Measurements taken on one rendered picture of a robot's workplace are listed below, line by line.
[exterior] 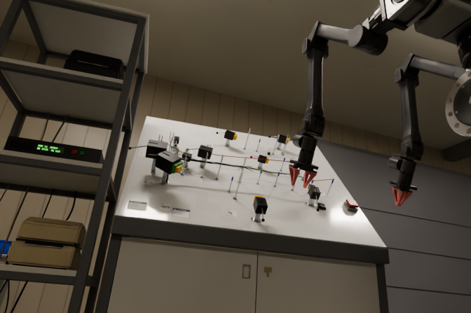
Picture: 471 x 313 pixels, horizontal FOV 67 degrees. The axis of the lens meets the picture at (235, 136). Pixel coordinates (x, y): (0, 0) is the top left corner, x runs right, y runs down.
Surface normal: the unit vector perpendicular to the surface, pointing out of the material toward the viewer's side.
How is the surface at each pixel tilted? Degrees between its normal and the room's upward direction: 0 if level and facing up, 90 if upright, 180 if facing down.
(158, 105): 90
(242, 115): 90
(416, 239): 90
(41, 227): 72
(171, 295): 90
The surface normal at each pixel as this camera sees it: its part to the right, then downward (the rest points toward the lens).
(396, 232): 0.35, -0.37
